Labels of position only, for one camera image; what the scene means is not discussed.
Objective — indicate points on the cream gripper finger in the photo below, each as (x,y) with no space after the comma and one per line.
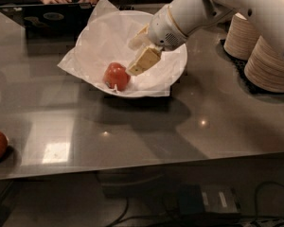
(145,59)
(140,40)

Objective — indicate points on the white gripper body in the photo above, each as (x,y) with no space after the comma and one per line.
(162,29)

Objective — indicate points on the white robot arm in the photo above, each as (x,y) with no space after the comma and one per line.
(267,16)

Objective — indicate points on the white paper liner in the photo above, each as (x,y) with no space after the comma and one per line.
(107,41)

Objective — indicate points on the rear stack of paper plates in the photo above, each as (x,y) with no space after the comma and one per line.
(241,38)

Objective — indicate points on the stack of paper plates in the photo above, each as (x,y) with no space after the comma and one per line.
(241,38)
(264,68)

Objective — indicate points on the black tray under plates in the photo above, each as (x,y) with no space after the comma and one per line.
(252,88)

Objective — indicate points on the black laptop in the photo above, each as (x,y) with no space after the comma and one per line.
(56,18)

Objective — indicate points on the front stack of paper plates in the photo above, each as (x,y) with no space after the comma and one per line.
(264,68)

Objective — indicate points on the black power box under table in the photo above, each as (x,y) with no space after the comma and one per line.
(208,200)

